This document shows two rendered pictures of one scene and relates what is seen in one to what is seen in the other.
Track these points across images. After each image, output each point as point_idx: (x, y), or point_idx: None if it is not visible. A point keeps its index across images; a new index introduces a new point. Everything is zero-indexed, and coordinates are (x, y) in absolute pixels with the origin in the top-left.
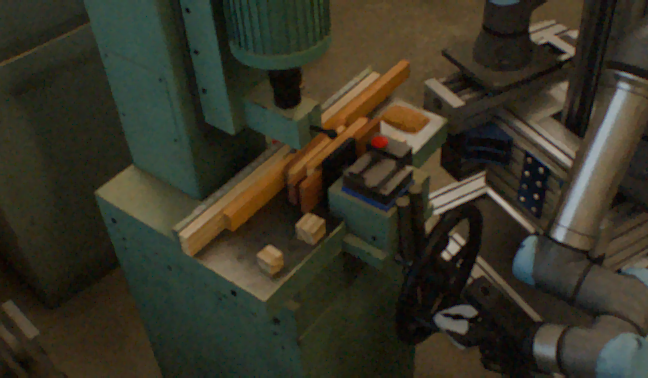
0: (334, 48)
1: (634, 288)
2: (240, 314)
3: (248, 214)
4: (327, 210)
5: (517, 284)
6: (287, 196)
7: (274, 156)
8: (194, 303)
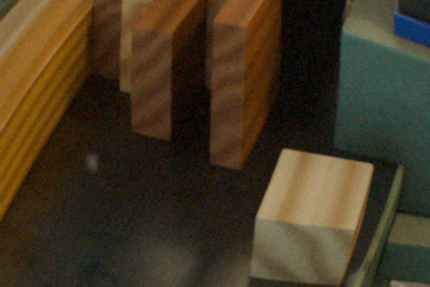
0: None
1: None
2: None
3: (1, 199)
4: (322, 140)
5: None
6: (112, 112)
7: None
8: None
